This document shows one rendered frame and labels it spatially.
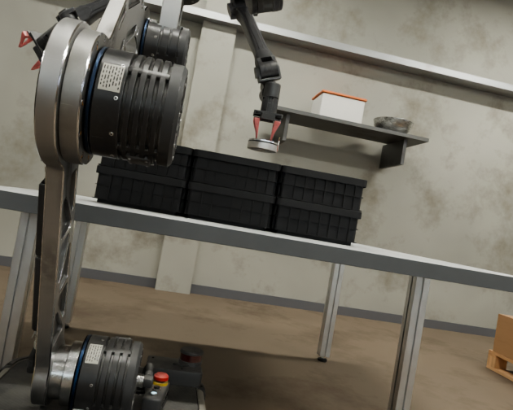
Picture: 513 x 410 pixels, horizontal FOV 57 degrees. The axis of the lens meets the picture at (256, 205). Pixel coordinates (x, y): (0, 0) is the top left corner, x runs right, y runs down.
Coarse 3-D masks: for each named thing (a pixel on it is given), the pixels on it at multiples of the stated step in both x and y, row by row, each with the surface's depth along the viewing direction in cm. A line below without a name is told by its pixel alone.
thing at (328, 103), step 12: (324, 96) 392; (336, 96) 394; (348, 96) 395; (312, 108) 418; (324, 108) 392; (336, 108) 394; (348, 108) 396; (360, 108) 397; (348, 120) 396; (360, 120) 397
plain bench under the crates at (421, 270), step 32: (0, 192) 104; (32, 192) 133; (32, 224) 159; (128, 224) 108; (160, 224) 110; (192, 224) 111; (32, 256) 159; (320, 256) 116; (352, 256) 117; (384, 256) 119; (416, 256) 181; (416, 288) 181; (512, 288) 124; (416, 320) 182; (0, 352) 157; (320, 352) 270; (416, 352) 181
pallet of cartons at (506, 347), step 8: (504, 320) 321; (512, 320) 314; (496, 328) 328; (504, 328) 320; (512, 328) 312; (496, 336) 327; (504, 336) 318; (512, 336) 311; (496, 344) 325; (504, 344) 317; (512, 344) 309; (496, 352) 323; (504, 352) 316; (512, 352) 308; (488, 360) 329; (496, 360) 322; (504, 360) 323; (512, 360) 306; (496, 368) 322; (504, 368) 323; (504, 376) 311; (512, 376) 309
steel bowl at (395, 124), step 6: (378, 120) 412; (384, 120) 406; (390, 120) 404; (396, 120) 402; (402, 120) 403; (408, 120) 405; (378, 126) 414; (384, 126) 408; (390, 126) 405; (396, 126) 404; (402, 126) 404; (408, 126) 406; (402, 132) 408; (408, 132) 415
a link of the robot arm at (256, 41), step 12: (228, 12) 187; (240, 12) 180; (252, 24) 176; (252, 36) 172; (252, 48) 172; (264, 48) 168; (264, 60) 167; (276, 60) 165; (264, 72) 163; (276, 72) 165
